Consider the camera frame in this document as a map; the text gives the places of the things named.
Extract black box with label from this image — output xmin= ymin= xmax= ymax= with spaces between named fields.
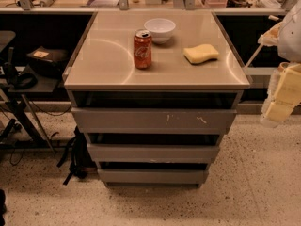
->
xmin=26 ymin=46 xmax=69 ymax=79

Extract red cola can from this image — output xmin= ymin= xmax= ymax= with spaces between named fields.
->
xmin=134 ymin=29 xmax=152 ymax=69

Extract white bowl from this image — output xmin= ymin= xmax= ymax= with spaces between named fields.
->
xmin=144 ymin=18 xmax=176 ymax=44

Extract grey bottom drawer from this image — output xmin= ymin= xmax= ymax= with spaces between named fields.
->
xmin=98 ymin=169 xmax=209 ymax=184

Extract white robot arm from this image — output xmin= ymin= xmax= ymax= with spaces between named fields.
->
xmin=258 ymin=0 xmax=301 ymax=128

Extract grey drawer cabinet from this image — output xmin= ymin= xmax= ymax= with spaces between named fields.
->
xmin=65 ymin=9 xmax=249 ymax=186

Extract dark side table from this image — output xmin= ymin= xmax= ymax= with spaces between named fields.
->
xmin=0 ymin=30 xmax=64 ymax=153

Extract grey middle drawer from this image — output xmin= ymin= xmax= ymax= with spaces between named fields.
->
xmin=87 ymin=144 xmax=219 ymax=163

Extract yellow sponge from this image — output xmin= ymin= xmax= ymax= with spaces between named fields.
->
xmin=183 ymin=44 xmax=219 ymax=64

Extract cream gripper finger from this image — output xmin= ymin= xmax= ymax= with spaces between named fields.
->
xmin=260 ymin=63 xmax=301 ymax=127
xmin=258 ymin=23 xmax=282 ymax=47

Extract black headphones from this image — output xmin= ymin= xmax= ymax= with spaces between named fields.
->
xmin=3 ymin=62 xmax=38 ymax=89

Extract white handled stick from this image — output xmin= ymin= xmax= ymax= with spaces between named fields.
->
xmin=245 ymin=15 xmax=282 ymax=69

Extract grey drawer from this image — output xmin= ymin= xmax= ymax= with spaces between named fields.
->
xmin=98 ymin=169 xmax=209 ymax=184
xmin=87 ymin=144 xmax=219 ymax=163
xmin=71 ymin=108 xmax=236 ymax=134

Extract grey top drawer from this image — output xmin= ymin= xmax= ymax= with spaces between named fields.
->
xmin=71 ymin=108 xmax=236 ymax=134

